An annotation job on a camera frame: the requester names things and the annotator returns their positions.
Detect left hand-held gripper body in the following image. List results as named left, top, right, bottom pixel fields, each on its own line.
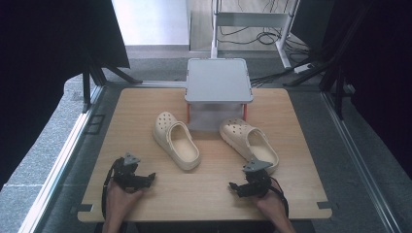
left=111, top=151, right=144, bottom=192

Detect black tripod stand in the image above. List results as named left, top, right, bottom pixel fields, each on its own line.
left=81, top=59, right=144, bottom=115

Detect black curtain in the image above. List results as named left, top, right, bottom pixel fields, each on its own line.
left=290, top=0, right=412, bottom=181
left=0, top=0, right=131, bottom=192

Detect person's left hand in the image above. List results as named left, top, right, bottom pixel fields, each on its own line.
left=104, top=179, right=144, bottom=225

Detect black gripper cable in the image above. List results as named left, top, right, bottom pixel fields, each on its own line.
left=100, top=158, right=124, bottom=220
left=269, top=176, right=290, bottom=218

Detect cream clog shoe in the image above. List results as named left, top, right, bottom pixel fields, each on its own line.
left=153, top=111, right=201, bottom=172
left=219, top=116, right=280, bottom=175

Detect grey shoe rack orange legs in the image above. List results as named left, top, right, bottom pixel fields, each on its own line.
left=184, top=57, right=255, bottom=132

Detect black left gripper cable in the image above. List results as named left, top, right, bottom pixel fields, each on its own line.
left=100, top=158, right=124, bottom=220

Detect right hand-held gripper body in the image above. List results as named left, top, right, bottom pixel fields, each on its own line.
left=242, top=157, right=274, bottom=198

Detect black floor cables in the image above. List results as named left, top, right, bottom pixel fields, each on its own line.
left=217, top=0, right=312, bottom=56

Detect aluminium rail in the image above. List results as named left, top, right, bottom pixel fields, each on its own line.
left=17, top=84, right=105, bottom=233
left=320, top=90, right=403, bottom=233
left=128, top=80, right=188, bottom=89

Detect black metal stand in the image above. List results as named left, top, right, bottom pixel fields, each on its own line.
left=283, top=0, right=377, bottom=121

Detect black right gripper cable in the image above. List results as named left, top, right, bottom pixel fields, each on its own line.
left=269, top=176, right=290, bottom=218

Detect white metal stand frame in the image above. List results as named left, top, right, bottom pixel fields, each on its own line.
left=210, top=0, right=301, bottom=70

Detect white power strip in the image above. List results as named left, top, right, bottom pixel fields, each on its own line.
left=292, top=62, right=316, bottom=74

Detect person's right hand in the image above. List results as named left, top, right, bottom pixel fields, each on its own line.
left=252, top=178, right=290, bottom=224

